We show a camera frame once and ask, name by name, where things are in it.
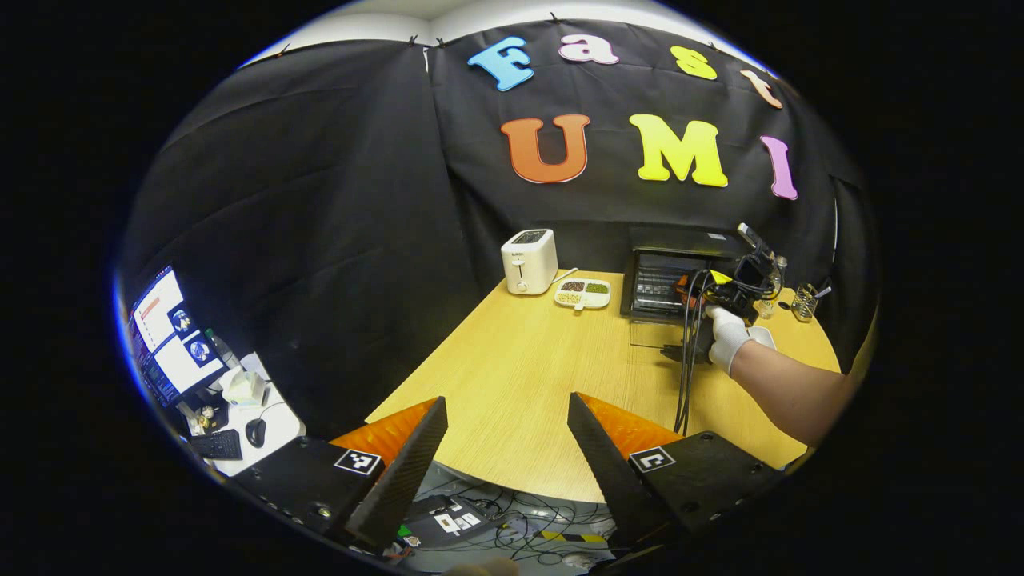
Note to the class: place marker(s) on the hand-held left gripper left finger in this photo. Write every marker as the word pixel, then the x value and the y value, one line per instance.
pixel 404 480

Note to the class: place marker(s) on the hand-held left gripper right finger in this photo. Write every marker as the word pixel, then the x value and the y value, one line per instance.
pixel 612 480

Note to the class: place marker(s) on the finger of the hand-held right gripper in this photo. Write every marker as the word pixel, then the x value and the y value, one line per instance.
pixel 684 292

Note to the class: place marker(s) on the black electric oven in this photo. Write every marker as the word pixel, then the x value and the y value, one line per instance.
pixel 664 240

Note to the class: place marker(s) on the clear glass bottle yellow label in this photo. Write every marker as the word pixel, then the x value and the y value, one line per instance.
pixel 778 276

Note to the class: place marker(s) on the black box with white labels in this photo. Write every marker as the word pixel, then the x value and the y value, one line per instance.
pixel 452 520

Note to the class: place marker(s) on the clear glass cup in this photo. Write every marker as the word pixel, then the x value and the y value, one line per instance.
pixel 804 306

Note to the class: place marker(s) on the white divided snack plate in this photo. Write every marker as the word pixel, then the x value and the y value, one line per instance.
pixel 582 294

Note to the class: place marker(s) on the white side desk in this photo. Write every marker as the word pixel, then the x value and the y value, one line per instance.
pixel 280 428

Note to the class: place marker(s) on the black computer mouse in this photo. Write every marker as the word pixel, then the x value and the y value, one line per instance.
pixel 255 433

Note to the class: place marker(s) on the white toaster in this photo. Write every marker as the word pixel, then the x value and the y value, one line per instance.
pixel 528 264

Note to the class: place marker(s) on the white tissue box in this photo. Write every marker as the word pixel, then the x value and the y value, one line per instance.
pixel 244 388

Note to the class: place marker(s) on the black keyboard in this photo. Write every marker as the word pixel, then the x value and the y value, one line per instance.
pixel 218 444

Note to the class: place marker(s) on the clear plastic water bottle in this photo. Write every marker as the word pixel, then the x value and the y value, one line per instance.
pixel 222 350

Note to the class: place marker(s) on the computer monitor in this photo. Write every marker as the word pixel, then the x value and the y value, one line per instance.
pixel 172 336

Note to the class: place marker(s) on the black backdrop cloth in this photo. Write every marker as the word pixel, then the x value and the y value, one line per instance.
pixel 320 200

